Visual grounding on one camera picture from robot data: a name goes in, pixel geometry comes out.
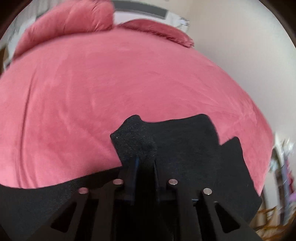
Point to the large pink pillow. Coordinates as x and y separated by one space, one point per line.
69 17

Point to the grey bed headboard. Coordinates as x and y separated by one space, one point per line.
140 8

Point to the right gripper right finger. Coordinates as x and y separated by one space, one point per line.
156 190

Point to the small pink pillow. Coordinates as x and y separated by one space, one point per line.
159 29

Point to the pink velvet bed cover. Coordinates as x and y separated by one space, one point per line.
61 100

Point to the black fabric garment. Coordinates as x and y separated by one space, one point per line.
209 192

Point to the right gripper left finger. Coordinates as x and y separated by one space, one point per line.
129 182

